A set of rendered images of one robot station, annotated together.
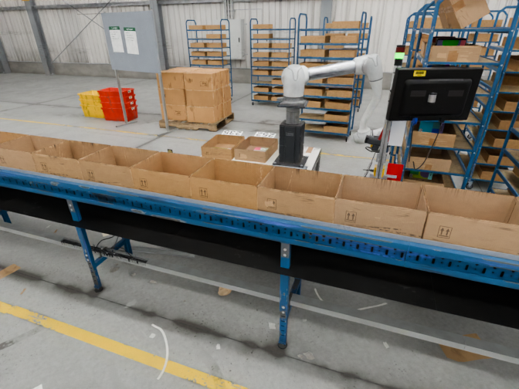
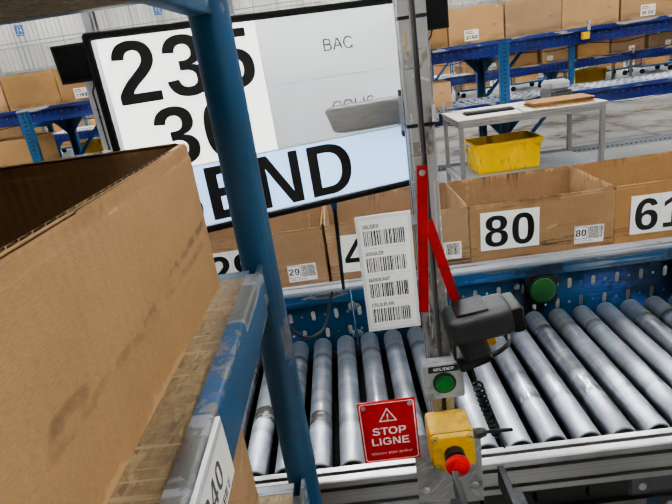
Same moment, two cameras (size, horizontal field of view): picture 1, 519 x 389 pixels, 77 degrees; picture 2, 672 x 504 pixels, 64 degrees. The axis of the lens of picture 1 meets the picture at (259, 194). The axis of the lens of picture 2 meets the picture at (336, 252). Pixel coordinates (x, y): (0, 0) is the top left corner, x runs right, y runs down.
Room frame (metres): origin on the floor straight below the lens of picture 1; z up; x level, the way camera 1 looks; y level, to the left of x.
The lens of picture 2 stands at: (2.79, -1.22, 1.48)
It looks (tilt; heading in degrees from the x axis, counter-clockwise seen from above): 20 degrees down; 162
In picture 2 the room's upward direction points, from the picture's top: 8 degrees counter-clockwise
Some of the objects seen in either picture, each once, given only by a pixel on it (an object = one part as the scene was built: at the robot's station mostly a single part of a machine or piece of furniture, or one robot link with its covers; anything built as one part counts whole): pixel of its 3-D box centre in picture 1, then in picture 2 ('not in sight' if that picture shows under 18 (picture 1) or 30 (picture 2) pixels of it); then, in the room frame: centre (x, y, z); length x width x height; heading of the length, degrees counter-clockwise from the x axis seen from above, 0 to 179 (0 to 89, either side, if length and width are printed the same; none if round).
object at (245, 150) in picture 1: (256, 148); not in sight; (2.76, 0.02, 0.80); 0.38 x 0.28 x 0.10; 161
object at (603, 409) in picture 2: not in sight; (570, 367); (1.94, -0.42, 0.72); 0.52 x 0.05 x 0.05; 160
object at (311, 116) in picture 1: (327, 79); not in sight; (5.73, -1.17, 0.98); 0.98 x 0.49 x 1.96; 67
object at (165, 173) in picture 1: (174, 175); not in sight; (1.80, 0.51, 0.96); 0.39 x 0.29 x 0.17; 70
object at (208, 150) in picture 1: (224, 146); not in sight; (2.83, 0.32, 0.80); 0.38 x 0.28 x 0.10; 165
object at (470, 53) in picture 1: (449, 52); not in sight; (2.56, -1.40, 1.59); 0.40 x 0.30 x 0.10; 160
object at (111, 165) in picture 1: (122, 167); not in sight; (1.94, 0.88, 0.96); 0.39 x 0.29 x 0.17; 70
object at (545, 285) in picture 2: not in sight; (543, 290); (1.73, -0.32, 0.81); 0.07 x 0.01 x 0.07; 70
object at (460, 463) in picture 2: not in sight; (456, 460); (2.18, -0.87, 0.84); 0.04 x 0.04 x 0.04; 70
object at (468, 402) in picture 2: not in sight; (458, 380); (1.85, -0.67, 0.72); 0.52 x 0.05 x 0.05; 160
